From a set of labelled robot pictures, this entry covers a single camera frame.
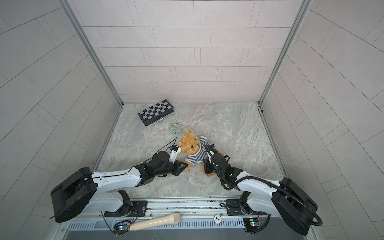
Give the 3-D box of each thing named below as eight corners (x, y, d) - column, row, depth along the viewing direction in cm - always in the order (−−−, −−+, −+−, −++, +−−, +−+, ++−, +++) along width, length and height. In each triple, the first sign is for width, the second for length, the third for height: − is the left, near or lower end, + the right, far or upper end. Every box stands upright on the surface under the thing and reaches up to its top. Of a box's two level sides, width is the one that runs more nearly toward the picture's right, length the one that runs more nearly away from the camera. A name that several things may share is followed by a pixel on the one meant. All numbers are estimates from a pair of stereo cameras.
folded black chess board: (146, 126, 104) (144, 123, 101) (138, 115, 110) (137, 113, 107) (174, 110, 113) (174, 107, 111) (166, 101, 119) (165, 98, 117)
